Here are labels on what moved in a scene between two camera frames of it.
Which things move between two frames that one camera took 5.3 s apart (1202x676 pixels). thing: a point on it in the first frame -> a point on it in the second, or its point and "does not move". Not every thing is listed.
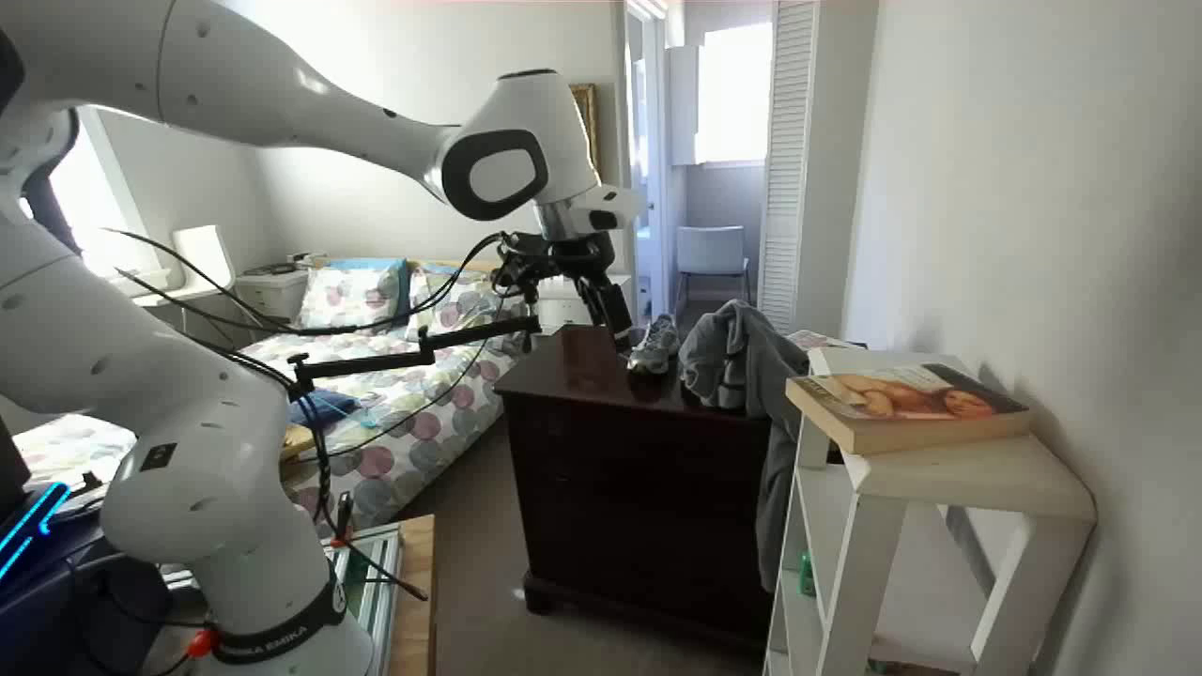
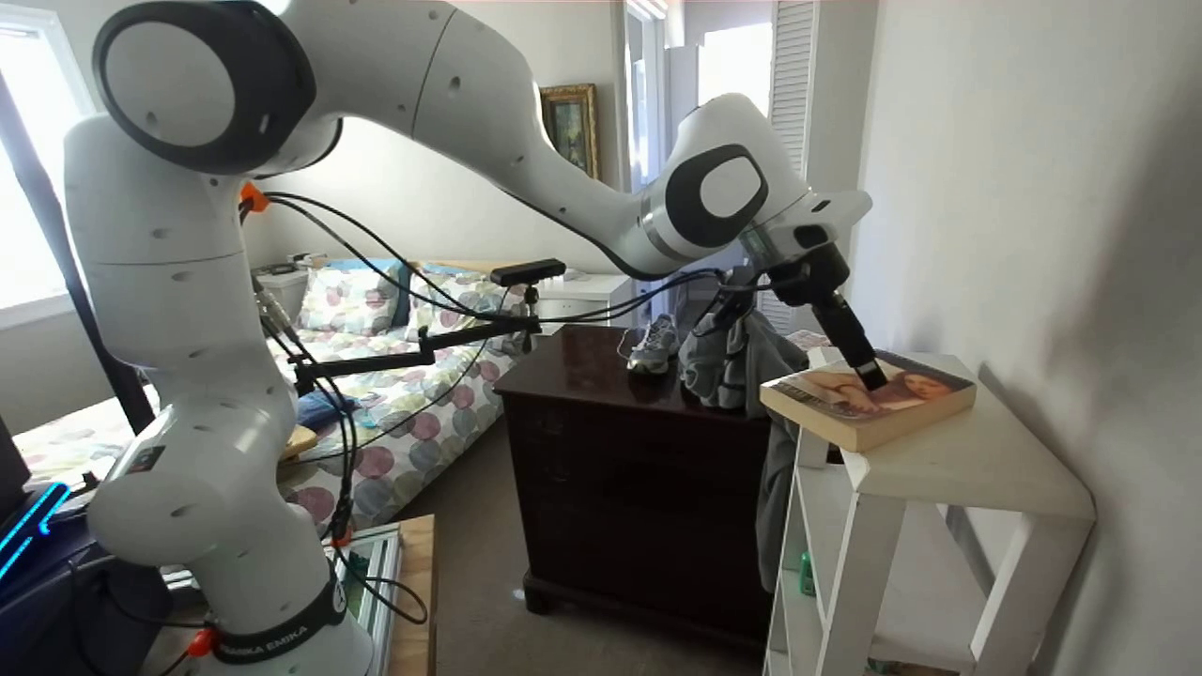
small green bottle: x=804 y=574 does not move
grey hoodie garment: x=742 y=362 does not move
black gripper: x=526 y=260 -> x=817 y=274
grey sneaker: x=652 y=347 does not move
